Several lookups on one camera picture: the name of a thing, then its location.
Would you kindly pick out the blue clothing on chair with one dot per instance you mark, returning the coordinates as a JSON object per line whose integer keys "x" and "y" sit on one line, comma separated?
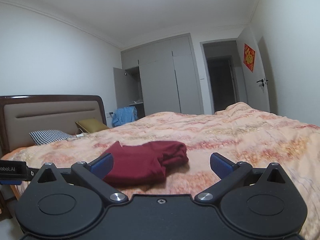
{"x": 124, "y": 115}

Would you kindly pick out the white bedroom door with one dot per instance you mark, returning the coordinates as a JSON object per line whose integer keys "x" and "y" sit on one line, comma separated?
{"x": 255, "y": 98}

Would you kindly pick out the grey built-in wardrobe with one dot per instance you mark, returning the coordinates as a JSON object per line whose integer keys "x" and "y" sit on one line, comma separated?
{"x": 159, "y": 76}

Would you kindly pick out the dark red garment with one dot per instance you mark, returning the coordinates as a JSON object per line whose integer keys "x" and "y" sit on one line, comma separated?
{"x": 144, "y": 164}

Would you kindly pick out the mustard yellow pillow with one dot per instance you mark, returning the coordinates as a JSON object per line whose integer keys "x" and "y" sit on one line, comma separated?
{"x": 91, "y": 125}

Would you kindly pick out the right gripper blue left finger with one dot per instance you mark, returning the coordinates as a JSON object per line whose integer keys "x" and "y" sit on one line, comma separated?
{"x": 102, "y": 165}

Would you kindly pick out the red fu door decoration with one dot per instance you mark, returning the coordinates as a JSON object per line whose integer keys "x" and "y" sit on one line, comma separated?
{"x": 249, "y": 57}

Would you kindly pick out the black white checkered pillow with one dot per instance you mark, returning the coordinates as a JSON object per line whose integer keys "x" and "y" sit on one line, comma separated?
{"x": 47, "y": 136}

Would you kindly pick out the brown padded bed headboard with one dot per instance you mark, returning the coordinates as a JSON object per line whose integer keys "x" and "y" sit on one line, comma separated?
{"x": 23, "y": 114}

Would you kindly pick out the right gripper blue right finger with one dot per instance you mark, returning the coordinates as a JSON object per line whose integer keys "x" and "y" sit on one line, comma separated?
{"x": 221, "y": 166}

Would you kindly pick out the white charger with cable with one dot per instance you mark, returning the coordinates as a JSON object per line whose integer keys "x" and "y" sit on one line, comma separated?
{"x": 80, "y": 133}

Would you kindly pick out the floral peach bed quilt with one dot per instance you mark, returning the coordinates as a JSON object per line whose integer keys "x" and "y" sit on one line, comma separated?
{"x": 240, "y": 133}

